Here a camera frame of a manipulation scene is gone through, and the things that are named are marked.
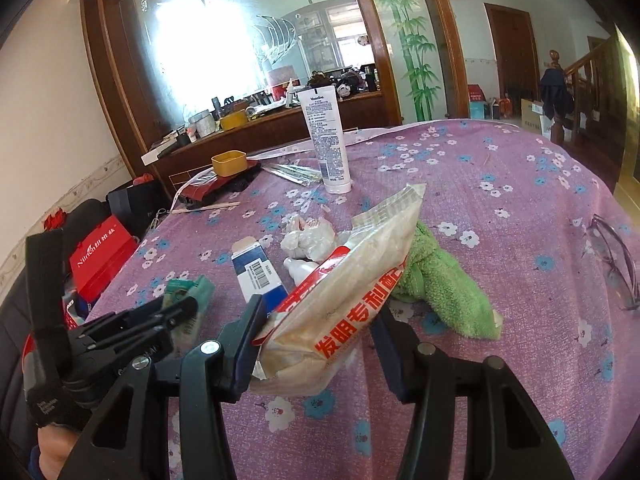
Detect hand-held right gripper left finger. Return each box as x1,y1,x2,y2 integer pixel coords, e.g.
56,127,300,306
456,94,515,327
62,294,268,480

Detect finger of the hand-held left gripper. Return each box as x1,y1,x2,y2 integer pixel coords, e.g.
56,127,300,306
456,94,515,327
121,325,177,357
106,295,200,334

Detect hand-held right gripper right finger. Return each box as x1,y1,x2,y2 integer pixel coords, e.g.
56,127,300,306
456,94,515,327
369,304,576,480

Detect small green box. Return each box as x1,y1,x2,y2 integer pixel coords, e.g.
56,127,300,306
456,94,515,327
161,275,217,353

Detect pale plastic packaging bag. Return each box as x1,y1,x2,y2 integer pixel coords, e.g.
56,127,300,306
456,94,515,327
250,182,428,395

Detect person's left hand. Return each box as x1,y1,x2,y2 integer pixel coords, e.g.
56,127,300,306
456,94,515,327
26,381,101,432

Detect red gift bag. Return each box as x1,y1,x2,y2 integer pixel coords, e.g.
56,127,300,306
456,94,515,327
67,214,140,303

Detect blue white barcode box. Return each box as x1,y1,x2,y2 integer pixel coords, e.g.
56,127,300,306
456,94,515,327
230,239,290,317

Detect green towel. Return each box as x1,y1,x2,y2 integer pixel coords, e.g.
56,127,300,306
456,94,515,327
390,220,503,339

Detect red tassel ornament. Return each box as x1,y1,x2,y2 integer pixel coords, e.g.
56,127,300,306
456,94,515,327
42,207,68,231

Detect black leather sofa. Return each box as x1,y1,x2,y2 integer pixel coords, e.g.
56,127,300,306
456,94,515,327
0,199,111,461

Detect small white bottle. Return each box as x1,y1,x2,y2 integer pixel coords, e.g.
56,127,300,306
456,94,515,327
282,256,323,282

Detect dark paper shopping bag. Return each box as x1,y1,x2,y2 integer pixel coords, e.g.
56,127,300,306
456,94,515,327
106,176,171,241

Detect wooden stick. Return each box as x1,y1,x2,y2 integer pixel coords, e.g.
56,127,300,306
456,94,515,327
170,201,242,215

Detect dark red foil packet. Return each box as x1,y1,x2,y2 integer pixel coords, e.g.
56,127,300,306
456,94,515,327
181,172,236,200

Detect crumpled white tissue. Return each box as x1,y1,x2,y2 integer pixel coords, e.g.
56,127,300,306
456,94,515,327
279,214,341,263

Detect white flat box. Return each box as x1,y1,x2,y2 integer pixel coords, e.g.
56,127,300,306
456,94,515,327
141,137,186,166

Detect dark red pouch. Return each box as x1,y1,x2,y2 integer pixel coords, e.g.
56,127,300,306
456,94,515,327
179,160,263,209

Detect yellow plastic container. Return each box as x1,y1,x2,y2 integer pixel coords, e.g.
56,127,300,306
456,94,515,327
211,150,249,177

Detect purple floral tablecloth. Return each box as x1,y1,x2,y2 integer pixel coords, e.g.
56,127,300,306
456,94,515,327
82,119,640,480

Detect grey metal tin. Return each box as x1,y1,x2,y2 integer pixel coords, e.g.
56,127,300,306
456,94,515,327
187,110,218,138

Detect wooden mirror cabinet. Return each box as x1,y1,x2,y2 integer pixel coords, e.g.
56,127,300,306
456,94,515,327
76,0,468,196

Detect white lotion tube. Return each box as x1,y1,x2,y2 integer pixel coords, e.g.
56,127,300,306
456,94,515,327
298,85,352,195

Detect cardboard box with label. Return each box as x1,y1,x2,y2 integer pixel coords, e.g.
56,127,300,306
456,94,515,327
521,97,556,139

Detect large etched mirror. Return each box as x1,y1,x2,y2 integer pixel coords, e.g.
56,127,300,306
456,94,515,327
117,0,393,126

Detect bamboo print glass panel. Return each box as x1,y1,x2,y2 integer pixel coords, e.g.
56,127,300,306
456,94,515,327
360,0,451,122

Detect dark jacket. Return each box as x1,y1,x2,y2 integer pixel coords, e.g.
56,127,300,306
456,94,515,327
539,67,576,121

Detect brown wooden door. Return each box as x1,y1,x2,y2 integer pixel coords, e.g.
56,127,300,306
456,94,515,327
484,2,541,107

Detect wooden stair railing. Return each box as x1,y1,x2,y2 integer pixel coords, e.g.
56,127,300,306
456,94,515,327
547,35,617,146

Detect purple frame eyeglasses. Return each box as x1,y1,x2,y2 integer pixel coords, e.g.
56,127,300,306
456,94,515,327
585,214,640,311

